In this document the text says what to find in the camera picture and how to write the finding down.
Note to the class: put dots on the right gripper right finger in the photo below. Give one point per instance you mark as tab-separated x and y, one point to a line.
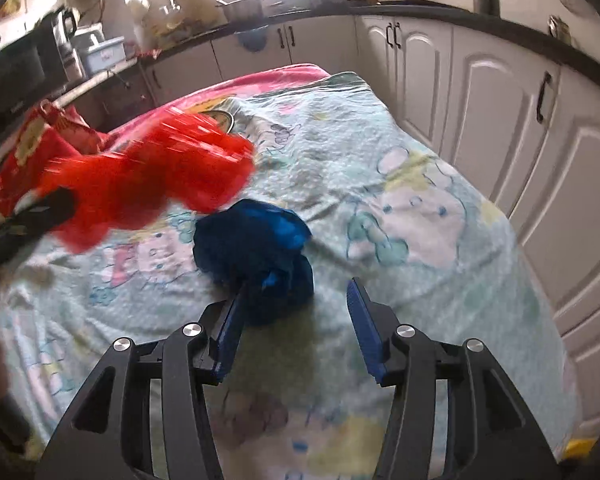
374	325

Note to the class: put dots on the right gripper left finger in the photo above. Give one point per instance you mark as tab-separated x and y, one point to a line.
225	336

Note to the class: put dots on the blue plastic bag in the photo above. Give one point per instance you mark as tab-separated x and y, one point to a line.
257	247

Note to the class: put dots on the red plastic bag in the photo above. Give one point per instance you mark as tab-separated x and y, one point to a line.
179	156

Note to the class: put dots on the yellow rimmed trash bin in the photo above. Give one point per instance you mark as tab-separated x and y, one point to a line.
578	449

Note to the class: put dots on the red floral cushion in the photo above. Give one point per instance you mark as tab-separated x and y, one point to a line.
49	132

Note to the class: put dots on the hello kitty tablecloth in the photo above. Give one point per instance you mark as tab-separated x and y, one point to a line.
298	402

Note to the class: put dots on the black microwave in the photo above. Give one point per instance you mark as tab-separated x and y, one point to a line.
21	72

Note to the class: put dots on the blue white storage box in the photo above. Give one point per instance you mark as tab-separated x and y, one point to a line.
103	56

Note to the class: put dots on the round metal plate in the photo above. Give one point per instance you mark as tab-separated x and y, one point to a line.
225	120

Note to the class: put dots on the pink red blanket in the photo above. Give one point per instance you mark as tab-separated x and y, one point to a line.
280	78

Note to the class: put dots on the white lower cabinets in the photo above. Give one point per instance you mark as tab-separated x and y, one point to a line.
521	128

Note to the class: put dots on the blue hanging cloth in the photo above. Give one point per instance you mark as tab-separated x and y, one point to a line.
253	40

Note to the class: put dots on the steel cooking pot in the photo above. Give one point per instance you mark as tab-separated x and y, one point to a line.
241	11

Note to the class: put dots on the black countertop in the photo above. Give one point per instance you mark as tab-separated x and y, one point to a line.
523	36

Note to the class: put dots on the dark metal cup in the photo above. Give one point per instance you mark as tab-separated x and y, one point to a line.
487	7

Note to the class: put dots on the steel teapot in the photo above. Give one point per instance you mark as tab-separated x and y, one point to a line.
559	29

